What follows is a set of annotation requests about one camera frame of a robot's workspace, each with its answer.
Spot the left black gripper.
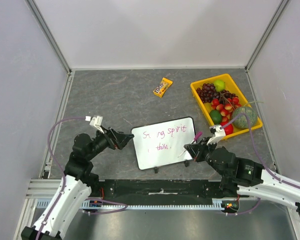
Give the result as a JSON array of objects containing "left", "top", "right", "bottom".
[{"left": 86, "top": 125, "right": 134, "bottom": 160}]

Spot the pink whiteboard marker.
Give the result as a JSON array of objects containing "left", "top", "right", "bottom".
[{"left": 178, "top": 131, "right": 203, "bottom": 158}]

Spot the white whiteboard black frame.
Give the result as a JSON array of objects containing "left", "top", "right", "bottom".
[{"left": 131, "top": 116, "right": 196, "bottom": 170}]

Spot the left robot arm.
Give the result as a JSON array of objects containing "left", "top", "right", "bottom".
[{"left": 21, "top": 128, "right": 134, "bottom": 240}]

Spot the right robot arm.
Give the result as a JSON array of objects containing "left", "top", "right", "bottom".
[{"left": 184, "top": 138, "right": 300, "bottom": 216}]

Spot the red apple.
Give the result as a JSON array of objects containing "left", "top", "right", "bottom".
[{"left": 220, "top": 121, "right": 234, "bottom": 136}]

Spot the dark green lime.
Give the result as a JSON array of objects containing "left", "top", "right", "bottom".
[{"left": 209, "top": 109, "right": 223, "bottom": 125}]

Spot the green netted melon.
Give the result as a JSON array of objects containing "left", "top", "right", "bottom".
[{"left": 231, "top": 101, "right": 263, "bottom": 130}]

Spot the purple grape bunch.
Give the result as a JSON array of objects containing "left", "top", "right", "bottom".
[{"left": 196, "top": 83, "right": 220, "bottom": 103}]

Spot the yellow candy packet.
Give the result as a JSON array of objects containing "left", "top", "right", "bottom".
[{"left": 153, "top": 77, "right": 173, "bottom": 98}]

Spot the light green pear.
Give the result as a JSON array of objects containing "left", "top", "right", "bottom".
[{"left": 213, "top": 79, "right": 226, "bottom": 92}]

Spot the yellow plastic tray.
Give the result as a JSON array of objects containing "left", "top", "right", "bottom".
[{"left": 190, "top": 73, "right": 263, "bottom": 140}]

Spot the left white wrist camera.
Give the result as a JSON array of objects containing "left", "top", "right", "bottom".
[{"left": 85, "top": 115, "right": 104, "bottom": 133}]

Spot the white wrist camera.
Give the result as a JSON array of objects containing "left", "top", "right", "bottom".
[
  {"left": 85, "top": 115, "right": 104, "bottom": 133},
  {"left": 206, "top": 124, "right": 226, "bottom": 146}
]

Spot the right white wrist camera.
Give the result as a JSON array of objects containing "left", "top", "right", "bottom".
[{"left": 206, "top": 124, "right": 226, "bottom": 146}]

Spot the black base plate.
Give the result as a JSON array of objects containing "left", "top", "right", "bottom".
[{"left": 90, "top": 179, "right": 238, "bottom": 206}]

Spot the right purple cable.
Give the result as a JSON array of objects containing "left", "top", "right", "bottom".
[{"left": 221, "top": 112, "right": 300, "bottom": 216}]

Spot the slotted cable duct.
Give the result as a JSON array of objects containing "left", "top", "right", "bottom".
[{"left": 36, "top": 198, "right": 240, "bottom": 213}]

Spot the left aluminium frame post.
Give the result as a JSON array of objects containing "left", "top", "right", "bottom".
[{"left": 25, "top": 0, "right": 72, "bottom": 75}]

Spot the aluminium frame post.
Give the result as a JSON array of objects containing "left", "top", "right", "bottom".
[
  {"left": 25, "top": 0, "right": 72, "bottom": 75},
  {"left": 244, "top": 0, "right": 290, "bottom": 73}
]

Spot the right aluminium frame post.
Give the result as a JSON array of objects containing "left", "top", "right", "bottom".
[{"left": 244, "top": 0, "right": 290, "bottom": 73}]

